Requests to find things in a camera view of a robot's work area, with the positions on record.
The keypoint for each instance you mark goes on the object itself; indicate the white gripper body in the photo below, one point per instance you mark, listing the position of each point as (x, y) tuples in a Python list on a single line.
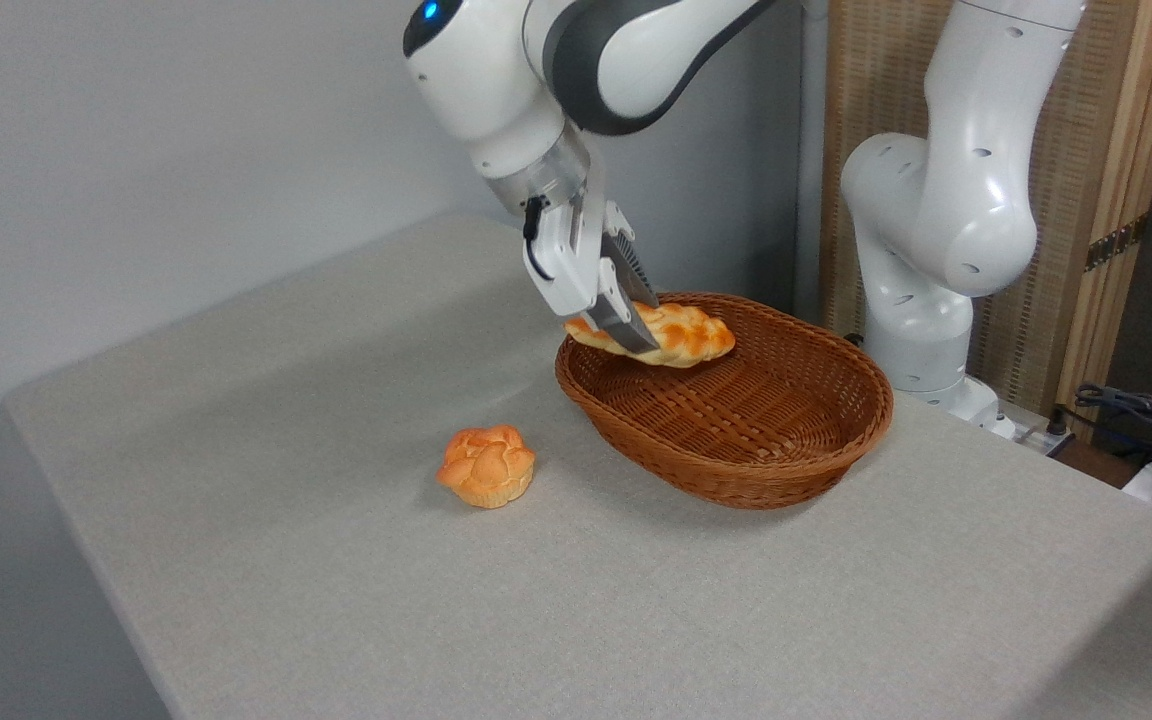
[(566, 260)]

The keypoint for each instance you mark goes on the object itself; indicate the round orange bread bun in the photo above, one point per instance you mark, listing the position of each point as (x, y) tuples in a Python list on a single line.
[(486, 465)]

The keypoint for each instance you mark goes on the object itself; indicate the wooden rattan folding screen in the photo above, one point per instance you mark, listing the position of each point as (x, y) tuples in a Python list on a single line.
[(1106, 120)]

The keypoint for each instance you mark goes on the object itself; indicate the white power strip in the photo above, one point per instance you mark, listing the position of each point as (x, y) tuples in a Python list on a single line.
[(1036, 438)]

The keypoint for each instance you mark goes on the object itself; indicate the brown wicker basket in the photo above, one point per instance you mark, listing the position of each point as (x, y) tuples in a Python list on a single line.
[(736, 440)]

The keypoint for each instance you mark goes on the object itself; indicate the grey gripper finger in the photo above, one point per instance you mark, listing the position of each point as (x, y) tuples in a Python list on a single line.
[(636, 275), (626, 325)]

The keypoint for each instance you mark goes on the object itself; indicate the long braided bread loaf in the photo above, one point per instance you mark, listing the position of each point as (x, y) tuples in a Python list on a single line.
[(691, 335)]

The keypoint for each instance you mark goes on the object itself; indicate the grey tablecloth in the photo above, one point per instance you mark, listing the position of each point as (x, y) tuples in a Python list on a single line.
[(336, 600)]

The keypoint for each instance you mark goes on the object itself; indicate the brass screen hinge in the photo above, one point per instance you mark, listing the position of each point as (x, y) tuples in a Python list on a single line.
[(1116, 242)]

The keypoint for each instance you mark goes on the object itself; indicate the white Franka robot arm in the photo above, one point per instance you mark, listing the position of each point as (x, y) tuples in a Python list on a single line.
[(946, 200)]

